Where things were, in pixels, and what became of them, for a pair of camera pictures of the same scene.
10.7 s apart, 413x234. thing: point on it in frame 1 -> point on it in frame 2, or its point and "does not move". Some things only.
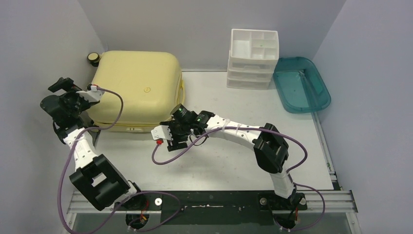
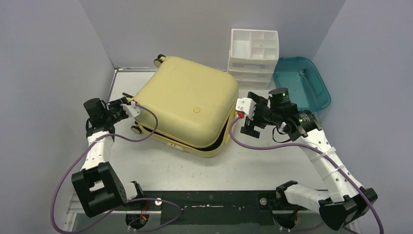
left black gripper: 68,85 -> 124,101
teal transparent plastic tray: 301,87 does not move
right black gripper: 176,139 -> 253,117
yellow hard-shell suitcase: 140,90 -> 187,104
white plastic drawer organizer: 252,56 does not move
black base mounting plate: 217,207 does not move
